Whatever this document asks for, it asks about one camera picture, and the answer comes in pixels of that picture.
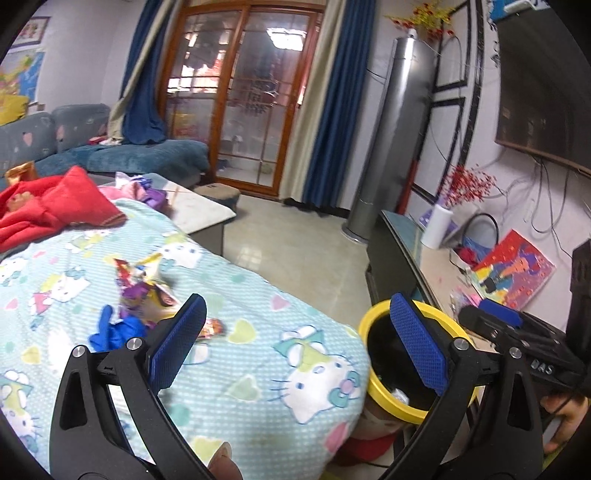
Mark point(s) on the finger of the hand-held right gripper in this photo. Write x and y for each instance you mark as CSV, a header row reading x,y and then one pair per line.
x,y
485,323
501,311

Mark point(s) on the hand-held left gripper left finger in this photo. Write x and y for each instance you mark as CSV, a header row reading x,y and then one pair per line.
x,y
178,341

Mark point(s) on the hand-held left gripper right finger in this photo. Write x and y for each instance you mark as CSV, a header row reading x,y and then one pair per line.
x,y
420,344

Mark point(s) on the small orange wrapper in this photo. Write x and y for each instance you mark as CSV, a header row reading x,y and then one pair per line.
x,y
212,330

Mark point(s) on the purple yellow snack wrapper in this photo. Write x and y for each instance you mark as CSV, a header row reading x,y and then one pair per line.
x,y
147,302

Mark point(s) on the yellow rim trash bin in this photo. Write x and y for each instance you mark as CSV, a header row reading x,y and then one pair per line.
x,y
369,332

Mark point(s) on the silver foil wrapper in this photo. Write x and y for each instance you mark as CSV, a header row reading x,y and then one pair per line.
x,y
400,398

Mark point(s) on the red yellow candy wrapper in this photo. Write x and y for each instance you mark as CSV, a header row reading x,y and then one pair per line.
x,y
136,272

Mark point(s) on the person's right hand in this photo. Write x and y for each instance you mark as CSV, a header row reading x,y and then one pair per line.
x,y
570,420

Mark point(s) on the person's left hand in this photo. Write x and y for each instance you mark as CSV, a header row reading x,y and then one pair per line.
x,y
226,464

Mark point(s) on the colourful children's book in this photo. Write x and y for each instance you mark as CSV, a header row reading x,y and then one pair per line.
x,y
512,272

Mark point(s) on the red cloth item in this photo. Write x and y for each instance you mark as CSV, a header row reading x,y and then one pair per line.
x,y
467,256

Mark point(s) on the cartoon cat printed blanket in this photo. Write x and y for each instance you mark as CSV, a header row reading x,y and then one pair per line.
x,y
254,369

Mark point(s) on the dark television cabinet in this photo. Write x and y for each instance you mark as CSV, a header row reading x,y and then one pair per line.
x,y
397,258

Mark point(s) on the white vase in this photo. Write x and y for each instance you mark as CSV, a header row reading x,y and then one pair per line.
x,y
435,228

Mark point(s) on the white top coffee table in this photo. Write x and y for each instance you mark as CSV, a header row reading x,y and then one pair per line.
x,y
198,212

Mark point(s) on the pink purple clothes pile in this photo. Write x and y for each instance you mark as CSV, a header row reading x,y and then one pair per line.
x,y
147,194

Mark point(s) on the grey stool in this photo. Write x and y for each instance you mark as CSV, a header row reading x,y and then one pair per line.
x,y
217,194

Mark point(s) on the red blanket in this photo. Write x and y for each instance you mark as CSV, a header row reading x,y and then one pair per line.
x,y
60,203

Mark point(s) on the blue heart pattern sofa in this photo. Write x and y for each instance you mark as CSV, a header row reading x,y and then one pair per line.
x,y
147,159

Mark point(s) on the silver tower air conditioner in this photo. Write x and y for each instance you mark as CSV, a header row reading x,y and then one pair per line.
x,y
392,138

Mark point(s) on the white crumpled cloth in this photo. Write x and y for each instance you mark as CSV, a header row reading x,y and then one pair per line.
x,y
106,141

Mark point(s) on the yellow cardboard box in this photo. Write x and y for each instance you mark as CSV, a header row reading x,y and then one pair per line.
x,y
189,123

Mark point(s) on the gold gift box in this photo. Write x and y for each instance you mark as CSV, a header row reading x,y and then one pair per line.
x,y
21,173

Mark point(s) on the blue curtain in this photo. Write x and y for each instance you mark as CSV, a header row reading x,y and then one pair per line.
x,y
339,115
143,92

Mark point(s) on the wooden sliding glass door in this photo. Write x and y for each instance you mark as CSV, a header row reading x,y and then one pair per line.
x,y
240,92

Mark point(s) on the yellow pillow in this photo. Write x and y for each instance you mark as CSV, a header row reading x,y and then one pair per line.
x,y
11,108

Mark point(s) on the yellow red artificial flowers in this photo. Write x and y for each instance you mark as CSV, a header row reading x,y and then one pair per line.
x,y
425,16

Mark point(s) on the framed embroidery picture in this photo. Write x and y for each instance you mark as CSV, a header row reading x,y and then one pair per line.
x,y
30,32

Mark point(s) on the wall mounted television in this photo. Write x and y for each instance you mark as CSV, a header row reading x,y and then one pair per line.
x,y
545,83

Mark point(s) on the small white camera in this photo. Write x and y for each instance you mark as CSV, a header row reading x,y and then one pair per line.
x,y
412,33

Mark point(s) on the yellow country wall map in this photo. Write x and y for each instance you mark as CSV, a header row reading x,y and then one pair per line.
x,y
23,74

